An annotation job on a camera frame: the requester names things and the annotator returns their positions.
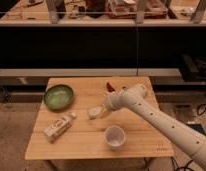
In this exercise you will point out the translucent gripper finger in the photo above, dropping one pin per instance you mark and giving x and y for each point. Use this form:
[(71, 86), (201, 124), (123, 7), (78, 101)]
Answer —
[(96, 109), (102, 115)]

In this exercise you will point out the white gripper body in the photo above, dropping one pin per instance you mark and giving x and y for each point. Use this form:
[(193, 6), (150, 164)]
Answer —
[(113, 101)]

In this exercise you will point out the white sponge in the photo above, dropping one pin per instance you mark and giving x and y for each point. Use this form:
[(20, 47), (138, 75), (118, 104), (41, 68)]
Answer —
[(91, 115)]

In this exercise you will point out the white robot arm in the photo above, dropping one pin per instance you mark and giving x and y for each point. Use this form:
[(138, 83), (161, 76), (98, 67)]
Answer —
[(187, 139)]

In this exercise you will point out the white ceramic cup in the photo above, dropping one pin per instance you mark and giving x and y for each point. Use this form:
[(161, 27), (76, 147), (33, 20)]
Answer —
[(114, 137)]

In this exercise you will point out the green ceramic bowl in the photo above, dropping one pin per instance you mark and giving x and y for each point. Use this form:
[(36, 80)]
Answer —
[(58, 97)]

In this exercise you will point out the red marker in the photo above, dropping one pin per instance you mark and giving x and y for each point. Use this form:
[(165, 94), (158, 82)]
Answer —
[(109, 87)]

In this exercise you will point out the wooden folding table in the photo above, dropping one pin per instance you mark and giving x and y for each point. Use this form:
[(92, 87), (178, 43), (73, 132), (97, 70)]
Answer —
[(85, 138)]

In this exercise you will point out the white plastic bottle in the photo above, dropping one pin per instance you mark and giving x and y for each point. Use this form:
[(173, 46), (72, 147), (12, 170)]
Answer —
[(53, 131)]

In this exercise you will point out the black pedal box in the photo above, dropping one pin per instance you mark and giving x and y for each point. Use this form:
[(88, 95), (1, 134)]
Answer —
[(199, 128)]

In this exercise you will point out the long workbench shelf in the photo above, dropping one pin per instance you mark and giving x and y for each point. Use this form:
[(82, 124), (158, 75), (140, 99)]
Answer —
[(103, 13)]

